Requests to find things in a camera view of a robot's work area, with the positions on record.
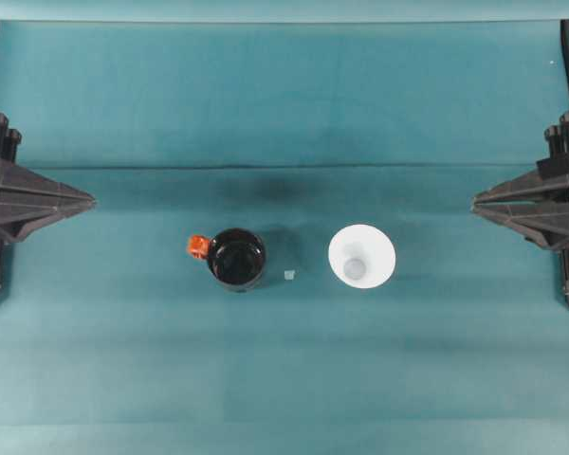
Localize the black cup holder red handle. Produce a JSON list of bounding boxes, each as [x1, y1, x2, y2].
[[186, 227, 268, 295]]

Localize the blue-green table cloth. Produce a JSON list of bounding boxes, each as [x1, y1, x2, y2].
[[0, 19, 569, 455]]

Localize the white paper cup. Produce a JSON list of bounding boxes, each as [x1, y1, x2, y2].
[[327, 224, 398, 290]]

